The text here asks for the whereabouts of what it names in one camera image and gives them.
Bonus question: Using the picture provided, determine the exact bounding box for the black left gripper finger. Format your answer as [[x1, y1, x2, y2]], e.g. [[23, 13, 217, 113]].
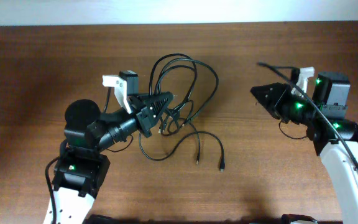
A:
[[136, 91, 173, 108], [147, 93, 173, 123]]

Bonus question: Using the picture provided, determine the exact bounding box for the black cable bundle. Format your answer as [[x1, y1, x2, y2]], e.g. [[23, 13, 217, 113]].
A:
[[138, 53, 226, 172]]

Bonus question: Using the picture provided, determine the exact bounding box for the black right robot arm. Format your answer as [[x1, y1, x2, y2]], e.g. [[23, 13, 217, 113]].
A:
[[250, 67, 358, 223]]

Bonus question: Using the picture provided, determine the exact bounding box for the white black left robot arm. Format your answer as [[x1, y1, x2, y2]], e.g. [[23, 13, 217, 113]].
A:
[[44, 91, 173, 223]]

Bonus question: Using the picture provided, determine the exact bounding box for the black right camera cable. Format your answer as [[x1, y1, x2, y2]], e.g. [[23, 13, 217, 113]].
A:
[[256, 61, 358, 215]]

